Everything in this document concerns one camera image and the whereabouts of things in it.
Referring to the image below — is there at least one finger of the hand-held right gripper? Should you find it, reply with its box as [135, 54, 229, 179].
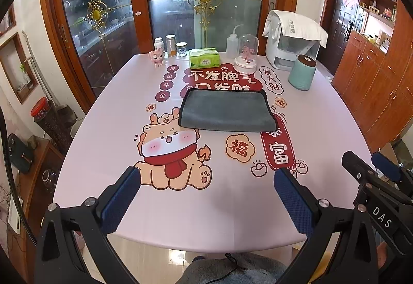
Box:
[341, 151, 377, 194]
[371, 151, 413, 198]

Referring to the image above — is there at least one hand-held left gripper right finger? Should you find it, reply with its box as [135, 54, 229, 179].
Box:
[274, 168, 377, 284]

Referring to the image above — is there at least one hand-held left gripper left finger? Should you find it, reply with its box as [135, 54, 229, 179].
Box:
[34, 166, 142, 284]

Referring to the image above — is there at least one grey towel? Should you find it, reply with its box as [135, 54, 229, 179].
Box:
[178, 88, 278, 133]

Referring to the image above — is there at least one grey fluffy cloth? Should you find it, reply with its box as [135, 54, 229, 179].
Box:
[184, 253, 288, 284]

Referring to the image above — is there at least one wooden side table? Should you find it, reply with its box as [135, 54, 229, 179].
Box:
[6, 139, 65, 272]

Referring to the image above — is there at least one dark woven basket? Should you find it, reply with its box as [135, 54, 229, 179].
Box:
[34, 106, 77, 156]

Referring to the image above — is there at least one mint green canister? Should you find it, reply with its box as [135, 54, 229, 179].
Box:
[288, 55, 317, 91]

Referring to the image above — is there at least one black bag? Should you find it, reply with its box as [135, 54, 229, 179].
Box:
[7, 133, 35, 175]

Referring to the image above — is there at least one red lidded jar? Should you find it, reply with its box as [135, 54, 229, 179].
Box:
[30, 97, 57, 120]

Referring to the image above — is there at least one white countertop appliance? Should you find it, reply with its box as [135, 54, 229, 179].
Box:
[265, 10, 323, 72]

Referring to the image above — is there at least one pink toy figurine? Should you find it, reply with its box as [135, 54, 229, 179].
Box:
[148, 48, 166, 69]

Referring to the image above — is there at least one dark wooden door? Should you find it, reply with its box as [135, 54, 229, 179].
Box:
[325, 0, 362, 75]

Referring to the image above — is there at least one glass sliding door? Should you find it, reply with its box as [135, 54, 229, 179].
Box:
[48, 0, 153, 112]
[127, 0, 299, 56]

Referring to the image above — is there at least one glass dome ornament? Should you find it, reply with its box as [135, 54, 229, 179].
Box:
[234, 34, 259, 74]

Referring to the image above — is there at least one white pill bottle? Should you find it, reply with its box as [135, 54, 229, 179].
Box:
[154, 37, 166, 59]

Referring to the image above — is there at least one white cloth cover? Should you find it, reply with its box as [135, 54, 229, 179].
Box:
[262, 9, 328, 49]

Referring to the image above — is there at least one amber jar with metal lid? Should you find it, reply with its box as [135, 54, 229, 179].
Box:
[165, 35, 177, 57]

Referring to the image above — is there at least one green tissue box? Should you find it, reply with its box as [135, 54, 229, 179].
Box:
[188, 48, 222, 70]

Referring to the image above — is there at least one white squeeze bottle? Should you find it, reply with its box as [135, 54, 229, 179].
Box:
[226, 25, 243, 62]

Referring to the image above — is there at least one black cable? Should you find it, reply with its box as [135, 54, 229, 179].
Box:
[211, 253, 247, 284]

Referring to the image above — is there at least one wooden wall cabinet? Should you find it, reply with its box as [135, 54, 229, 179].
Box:
[332, 0, 413, 155]

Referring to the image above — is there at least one wooden wall niche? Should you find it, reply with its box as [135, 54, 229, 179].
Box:
[0, 33, 33, 104]

